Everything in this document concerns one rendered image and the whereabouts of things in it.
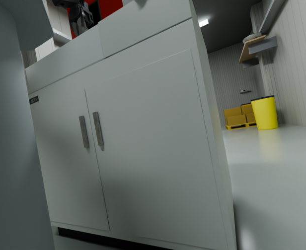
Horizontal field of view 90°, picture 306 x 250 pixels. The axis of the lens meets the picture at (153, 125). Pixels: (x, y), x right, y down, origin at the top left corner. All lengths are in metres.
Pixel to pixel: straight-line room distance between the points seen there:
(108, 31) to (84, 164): 0.57
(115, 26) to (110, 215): 0.75
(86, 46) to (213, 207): 0.76
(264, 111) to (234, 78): 3.24
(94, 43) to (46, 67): 0.33
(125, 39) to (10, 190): 0.54
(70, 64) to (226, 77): 6.63
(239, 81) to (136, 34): 6.60
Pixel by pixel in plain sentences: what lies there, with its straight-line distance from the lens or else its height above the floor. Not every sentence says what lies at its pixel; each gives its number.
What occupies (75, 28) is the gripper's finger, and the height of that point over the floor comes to 1.03.
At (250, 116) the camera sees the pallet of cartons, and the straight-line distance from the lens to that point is 5.19.
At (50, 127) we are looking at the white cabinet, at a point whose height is 0.61.
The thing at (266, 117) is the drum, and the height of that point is 0.26.
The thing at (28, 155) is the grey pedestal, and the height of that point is 0.51.
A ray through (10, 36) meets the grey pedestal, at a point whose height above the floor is 0.74.
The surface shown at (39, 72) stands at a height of 0.90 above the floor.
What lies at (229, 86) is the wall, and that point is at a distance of 7.04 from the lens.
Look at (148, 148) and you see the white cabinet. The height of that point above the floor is 0.45.
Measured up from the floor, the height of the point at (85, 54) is 0.87.
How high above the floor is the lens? 0.52
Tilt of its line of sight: 1 degrees up
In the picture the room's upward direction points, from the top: 10 degrees counter-clockwise
